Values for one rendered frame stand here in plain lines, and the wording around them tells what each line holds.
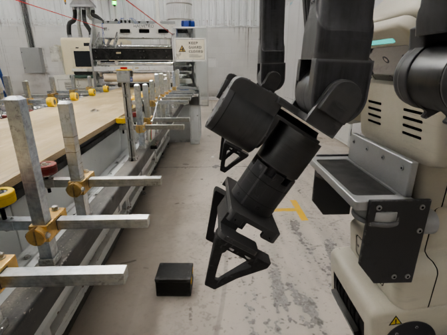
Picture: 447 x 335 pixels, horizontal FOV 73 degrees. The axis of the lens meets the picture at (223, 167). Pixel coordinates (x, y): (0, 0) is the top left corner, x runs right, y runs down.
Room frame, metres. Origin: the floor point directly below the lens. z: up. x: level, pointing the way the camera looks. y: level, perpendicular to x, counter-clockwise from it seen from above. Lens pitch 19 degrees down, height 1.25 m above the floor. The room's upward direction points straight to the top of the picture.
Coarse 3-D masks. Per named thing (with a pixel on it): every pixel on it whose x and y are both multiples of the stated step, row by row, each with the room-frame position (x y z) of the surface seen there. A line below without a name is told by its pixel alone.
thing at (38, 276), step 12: (0, 276) 0.53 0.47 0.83; (12, 276) 0.53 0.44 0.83; (24, 276) 0.53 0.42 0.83; (36, 276) 0.53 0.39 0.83; (48, 276) 0.53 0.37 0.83; (60, 276) 0.53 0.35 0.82; (72, 276) 0.53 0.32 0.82; (84, 276) 0.53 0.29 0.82; (96, 276) 0.53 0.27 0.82; (108, 276) 0.53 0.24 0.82; (120, 276) 0.53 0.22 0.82
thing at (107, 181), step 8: (112, 176) 1.05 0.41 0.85; (120, 176) 1.05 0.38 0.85; (128, 176) 1.05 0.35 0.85; (136, 176) 1.05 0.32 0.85; (144, 176) 1.05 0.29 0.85; (152, 176) 1.05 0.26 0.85; (160, 176) 1.05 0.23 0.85; (48, 184) 1.02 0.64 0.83; (56, 184) 1.02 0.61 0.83; (64, 184) 1.02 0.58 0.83; (96, 184) 1.02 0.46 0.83; (104, 184) 1.03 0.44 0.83; (112, 184) 1.03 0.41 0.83; (120, 184) 1.03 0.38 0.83; (128, 184) 1.03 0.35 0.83; (136, 184) 1.03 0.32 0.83; (144, 184) 1.03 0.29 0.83; (152, 184) 1.03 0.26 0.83; (160, 184) 1.03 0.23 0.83
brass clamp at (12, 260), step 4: (8, 256) 0.58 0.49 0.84; (12, 256) 0.58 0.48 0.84; (4, 260) 0.57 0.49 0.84; (8, 260) 0.57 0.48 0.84; (12, 260) 0.57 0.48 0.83; (16, 260) 0.59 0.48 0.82; (0, 264) 0.55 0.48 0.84; (4, 264) 0.55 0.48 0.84; (8, 264) 0.56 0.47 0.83; (12, 264) 0.57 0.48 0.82; (16, 264) 0.58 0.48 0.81; (0, 268) 0.54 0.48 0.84; (4, 268) 0.55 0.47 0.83; (0, 272) 0.53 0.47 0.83; (0, 284) 0.52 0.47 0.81; (0, 288) 0.52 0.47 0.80; (4, 288) 0.53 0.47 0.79; (0, 292) 0.52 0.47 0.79
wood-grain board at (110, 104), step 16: (96, 96) 3.43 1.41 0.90; (112, 96) 3.43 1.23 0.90; (32, 112) 2.28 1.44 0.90; (48, 112) 2.28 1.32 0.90; (80, 112) 2.28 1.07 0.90; (96, 112) 2.28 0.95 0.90; (112, 112) 2.28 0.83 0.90; (0, 128) 1.69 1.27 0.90; (48, 128) 1.69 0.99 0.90; (80, 128) 1.69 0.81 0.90; (96, 128) 1.69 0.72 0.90; (0, 144) 1.33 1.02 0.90; (48, 144) 1.33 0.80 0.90; (64, 144) 1.33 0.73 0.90; (0, 160) 1.09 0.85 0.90; (16, 160) 1.09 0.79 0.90; (48, 160) 1.13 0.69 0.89; (0, 176) 0.92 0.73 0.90; (16, 176) 0.93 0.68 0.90
